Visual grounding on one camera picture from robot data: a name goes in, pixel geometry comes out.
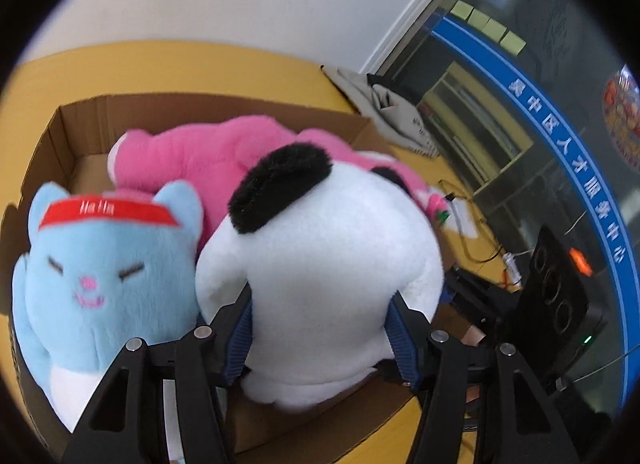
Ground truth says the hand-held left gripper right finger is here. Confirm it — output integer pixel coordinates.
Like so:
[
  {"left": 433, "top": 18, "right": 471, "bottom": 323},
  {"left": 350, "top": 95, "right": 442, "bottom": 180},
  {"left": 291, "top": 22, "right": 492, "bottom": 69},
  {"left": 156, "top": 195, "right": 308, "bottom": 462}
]
[{"left": 386, "top": 291, "right": 583, "bottom": 464}]

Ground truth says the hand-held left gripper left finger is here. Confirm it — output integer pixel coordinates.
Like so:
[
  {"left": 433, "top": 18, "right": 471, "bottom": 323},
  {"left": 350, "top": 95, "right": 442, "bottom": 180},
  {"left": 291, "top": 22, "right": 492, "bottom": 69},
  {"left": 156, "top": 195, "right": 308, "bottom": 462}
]
[{"left": 61, "top": 284, "right": 254, "bottom": 464}]

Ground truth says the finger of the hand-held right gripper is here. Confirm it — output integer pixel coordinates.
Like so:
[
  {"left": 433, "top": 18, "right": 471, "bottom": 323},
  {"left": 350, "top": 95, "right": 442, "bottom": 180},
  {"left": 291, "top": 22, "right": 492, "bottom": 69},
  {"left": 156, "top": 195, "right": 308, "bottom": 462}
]
[{"left": 442, "top": 266, "right": 523, "bottom": 339}]

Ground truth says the white and black plush toy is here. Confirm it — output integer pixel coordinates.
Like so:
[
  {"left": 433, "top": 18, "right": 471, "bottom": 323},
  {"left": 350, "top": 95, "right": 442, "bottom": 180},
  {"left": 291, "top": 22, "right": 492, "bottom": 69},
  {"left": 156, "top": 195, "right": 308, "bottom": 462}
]
[{"left": 194, "top": 142, "right": 446, "bottom": 414}]

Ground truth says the brown cardboard box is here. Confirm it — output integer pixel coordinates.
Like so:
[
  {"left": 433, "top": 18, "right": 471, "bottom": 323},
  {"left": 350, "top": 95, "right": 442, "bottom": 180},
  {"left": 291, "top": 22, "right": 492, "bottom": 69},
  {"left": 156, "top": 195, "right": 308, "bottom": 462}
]
[{"left": 0, "top": 92, "right": 456, "bottom": 464}]

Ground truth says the white paper sheet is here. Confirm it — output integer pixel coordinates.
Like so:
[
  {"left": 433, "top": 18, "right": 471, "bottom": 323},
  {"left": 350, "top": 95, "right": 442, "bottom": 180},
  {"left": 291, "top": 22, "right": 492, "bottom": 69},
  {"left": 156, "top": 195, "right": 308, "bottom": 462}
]
[{"left": 440, "top": 193, "right": 482, "bottom": 241}]

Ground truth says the blue cat plush toy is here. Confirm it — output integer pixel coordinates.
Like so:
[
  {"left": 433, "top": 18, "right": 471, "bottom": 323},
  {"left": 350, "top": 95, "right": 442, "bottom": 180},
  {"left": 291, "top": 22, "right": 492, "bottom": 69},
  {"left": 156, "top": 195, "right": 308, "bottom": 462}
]
[{"left": 11, "top": 180, "right": 206, "bottom": 437}]

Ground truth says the blue window banner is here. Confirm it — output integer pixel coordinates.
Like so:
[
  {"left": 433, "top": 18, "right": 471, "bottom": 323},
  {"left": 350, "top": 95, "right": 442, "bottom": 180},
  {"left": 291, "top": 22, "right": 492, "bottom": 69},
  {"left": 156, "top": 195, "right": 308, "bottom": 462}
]
[{"left": 431, "top": 12, "right": 640, "bottom": 307}]

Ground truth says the shelf behind glass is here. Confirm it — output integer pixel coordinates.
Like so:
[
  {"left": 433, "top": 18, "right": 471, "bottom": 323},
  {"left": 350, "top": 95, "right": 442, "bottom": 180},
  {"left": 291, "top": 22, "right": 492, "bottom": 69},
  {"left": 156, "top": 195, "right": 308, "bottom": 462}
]
[{"left": 417, "top": 60, "right": 534, "bottom": 198}]

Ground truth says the pink plush toy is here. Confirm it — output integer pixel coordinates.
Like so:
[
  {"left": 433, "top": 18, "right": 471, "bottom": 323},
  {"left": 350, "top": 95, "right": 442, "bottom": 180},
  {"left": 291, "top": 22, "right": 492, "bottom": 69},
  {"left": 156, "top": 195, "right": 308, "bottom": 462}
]
[{"left": 107, "top": 114, "right": 451, "bottom": 245}]

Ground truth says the grey folded cloth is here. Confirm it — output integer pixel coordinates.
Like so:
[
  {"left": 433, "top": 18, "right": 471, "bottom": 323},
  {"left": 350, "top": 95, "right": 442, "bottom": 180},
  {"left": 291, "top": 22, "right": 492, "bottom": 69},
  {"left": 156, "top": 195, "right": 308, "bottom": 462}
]
[{"left": 321, "top": 64, "right": 442, "bottom": 159}]

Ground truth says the round red window sticker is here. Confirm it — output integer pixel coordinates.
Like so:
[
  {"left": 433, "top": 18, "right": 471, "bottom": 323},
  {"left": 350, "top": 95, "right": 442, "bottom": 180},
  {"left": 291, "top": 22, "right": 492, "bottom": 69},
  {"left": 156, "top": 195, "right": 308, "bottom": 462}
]
[{"left": 602, "top": 64, "right": 640, "bottom": 165}]

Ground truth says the thin black cable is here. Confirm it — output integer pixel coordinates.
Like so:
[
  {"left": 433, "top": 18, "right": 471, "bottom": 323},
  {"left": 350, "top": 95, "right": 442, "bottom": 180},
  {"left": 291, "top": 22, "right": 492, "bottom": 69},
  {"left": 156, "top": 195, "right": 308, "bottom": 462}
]
[{"left": 439, "top": 179, "right": 502, "bottom": 265}]

